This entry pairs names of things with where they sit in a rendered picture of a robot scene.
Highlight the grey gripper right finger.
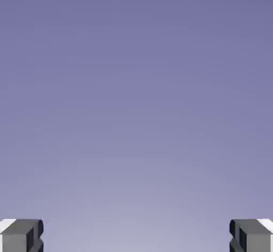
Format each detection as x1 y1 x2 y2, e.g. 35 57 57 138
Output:
229 218 273 252

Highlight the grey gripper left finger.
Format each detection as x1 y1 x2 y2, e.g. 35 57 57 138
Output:
0 218 45 252

